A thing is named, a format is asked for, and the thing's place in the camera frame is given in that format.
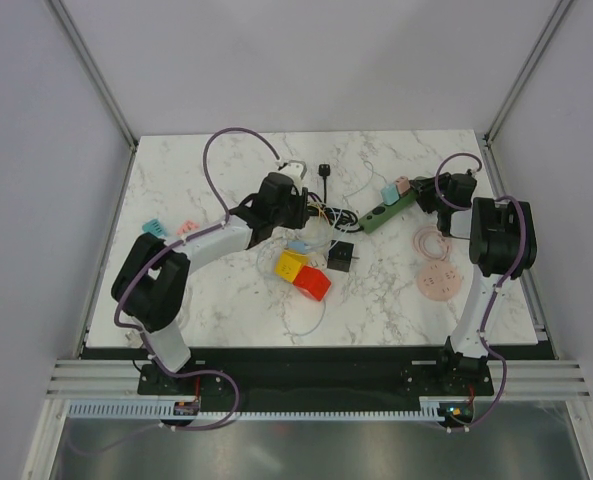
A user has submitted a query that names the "green power strip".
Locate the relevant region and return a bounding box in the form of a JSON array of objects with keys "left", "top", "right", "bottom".
[{"left": 358, "top": 190, "right": 417, "bottom": 234}]

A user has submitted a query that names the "yellow cube plug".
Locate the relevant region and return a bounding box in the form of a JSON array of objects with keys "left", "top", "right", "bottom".
[{"left": 274, "top": 250, "right": 308, "bottom": 284}]

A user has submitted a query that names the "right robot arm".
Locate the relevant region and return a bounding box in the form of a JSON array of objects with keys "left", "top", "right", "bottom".
[{"left": 411, "top": 172, "right": 537, "bottom": 394}]

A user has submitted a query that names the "teal charging cable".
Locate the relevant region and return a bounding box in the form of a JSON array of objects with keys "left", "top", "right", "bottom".
[{"left": 340, "top": 160, "right": 390, "bottom": 201}]

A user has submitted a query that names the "blue plug adapter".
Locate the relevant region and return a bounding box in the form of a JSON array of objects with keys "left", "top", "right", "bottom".
[{"left": 287, "top": 240, "right": 310, "bottom": 254}]

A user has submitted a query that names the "white plug adapter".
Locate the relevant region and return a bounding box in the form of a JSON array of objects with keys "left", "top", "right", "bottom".
[{"left": 308, "top": 252, "right": 327, "bottom": 270}]

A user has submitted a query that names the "pink cube socket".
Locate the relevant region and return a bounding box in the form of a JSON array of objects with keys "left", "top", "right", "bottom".
[{"left": 176, "top": 220, "right": 199, "bottom": 236}]

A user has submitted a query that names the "red cube socket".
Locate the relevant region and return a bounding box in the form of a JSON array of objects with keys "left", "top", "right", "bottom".
[{"left": 292, "top": 266, "right": 331, "bottom": 302}]

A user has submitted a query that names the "teal plug adapter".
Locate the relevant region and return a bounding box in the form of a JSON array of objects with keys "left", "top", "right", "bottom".
[{"left": 380, "top": 183, "right": 400, "bottom": 206}]

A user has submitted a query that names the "teal power strip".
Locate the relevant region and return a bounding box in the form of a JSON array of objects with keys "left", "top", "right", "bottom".
[{"left": 142, "top": 218, "right": 168, "bottom": 238}]

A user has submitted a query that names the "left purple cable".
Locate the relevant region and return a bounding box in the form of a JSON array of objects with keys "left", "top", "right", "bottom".
[{"left": 113, "top": 127, "right": 282, "bottom": 376}]

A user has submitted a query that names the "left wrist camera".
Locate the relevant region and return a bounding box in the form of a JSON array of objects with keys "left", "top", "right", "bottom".
[{"left": 277, "top": 160, "right": 307, "bottom": 189}]

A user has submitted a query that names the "black power cord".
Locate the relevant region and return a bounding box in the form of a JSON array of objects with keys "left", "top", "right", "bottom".
[{"left": 305, "top": 163, "right": 367, "bottom": 234}]

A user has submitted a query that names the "white cable duct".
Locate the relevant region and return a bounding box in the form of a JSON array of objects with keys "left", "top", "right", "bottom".
[{"left": 66, "top": 398, "right": 455, "bottom": 422}]

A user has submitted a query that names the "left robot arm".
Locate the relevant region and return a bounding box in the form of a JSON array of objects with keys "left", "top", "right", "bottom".
[{"left": 111, "top": 172, "right": 309, "bottom": 393}]

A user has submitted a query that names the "pink plug adapter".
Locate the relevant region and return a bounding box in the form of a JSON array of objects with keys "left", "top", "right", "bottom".
[{"left": 394, "top": 176, "right": 411, "bottom": 196}]

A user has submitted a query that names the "black cube adapter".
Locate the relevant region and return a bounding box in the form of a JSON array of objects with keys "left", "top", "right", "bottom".
[{"left": 327, "top": 241, "right": 359, "bottom": 273}]

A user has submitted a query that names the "yellow coiled cable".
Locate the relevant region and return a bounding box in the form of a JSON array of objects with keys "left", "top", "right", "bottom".
[{"left": 295, "top": 199, "right": 342, "bottom": 251}]

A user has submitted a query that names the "pink round socket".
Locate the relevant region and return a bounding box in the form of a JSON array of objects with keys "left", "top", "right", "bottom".
[{"left": 416, "top": 260, "right": 462, "bottom": 302}]

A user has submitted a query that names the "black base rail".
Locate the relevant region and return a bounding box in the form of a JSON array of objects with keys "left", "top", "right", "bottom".
[{"left": 78, "top": 342, "right": 492, "bottom": 414}]

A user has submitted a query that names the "light blue cable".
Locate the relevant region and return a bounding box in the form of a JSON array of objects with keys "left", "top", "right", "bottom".
[{"left": 255, "top": 224, "right": 357, "bottom": 337}]

